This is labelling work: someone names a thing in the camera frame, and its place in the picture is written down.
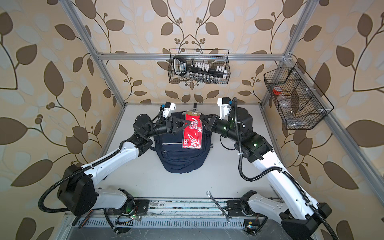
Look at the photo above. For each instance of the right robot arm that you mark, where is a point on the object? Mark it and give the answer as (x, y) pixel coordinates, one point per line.
(299, 214)

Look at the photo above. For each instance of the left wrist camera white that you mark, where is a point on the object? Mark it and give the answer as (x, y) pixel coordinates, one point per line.
(167, 109)

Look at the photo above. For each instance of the wire basket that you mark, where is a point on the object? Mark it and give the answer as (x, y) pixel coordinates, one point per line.
(208, 54)
(302, 105)

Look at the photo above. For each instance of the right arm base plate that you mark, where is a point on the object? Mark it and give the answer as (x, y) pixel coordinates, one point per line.
(241, 209)

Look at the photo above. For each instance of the right wire basket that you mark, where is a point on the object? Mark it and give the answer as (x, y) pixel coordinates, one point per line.
(302, 105)

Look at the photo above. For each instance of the red object in basket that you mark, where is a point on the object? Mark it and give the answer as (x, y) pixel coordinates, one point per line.
(277, 91)

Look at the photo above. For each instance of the orange handled pliers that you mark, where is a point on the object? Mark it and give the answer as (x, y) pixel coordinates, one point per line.
(79, 222)

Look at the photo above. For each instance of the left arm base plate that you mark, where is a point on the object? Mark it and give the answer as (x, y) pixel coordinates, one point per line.
(135, 207)

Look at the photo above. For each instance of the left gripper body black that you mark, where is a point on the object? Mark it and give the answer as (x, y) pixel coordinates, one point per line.
(163, 127)

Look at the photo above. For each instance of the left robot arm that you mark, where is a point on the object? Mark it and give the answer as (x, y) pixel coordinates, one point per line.
(78, 189)

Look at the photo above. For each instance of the silver combination wrench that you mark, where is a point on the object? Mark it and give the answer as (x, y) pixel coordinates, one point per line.
(228, 218)

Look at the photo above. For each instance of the navy blue student backpack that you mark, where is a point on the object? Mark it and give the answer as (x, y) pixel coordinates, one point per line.
(175, 158)

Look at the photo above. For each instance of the back wire basket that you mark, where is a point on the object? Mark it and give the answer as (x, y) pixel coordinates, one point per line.
(208, 54)

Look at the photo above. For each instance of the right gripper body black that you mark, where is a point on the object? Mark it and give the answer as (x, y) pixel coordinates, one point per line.
(221, 127)

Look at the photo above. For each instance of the red packet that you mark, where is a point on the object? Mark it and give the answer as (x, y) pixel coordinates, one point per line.
(193, 134)

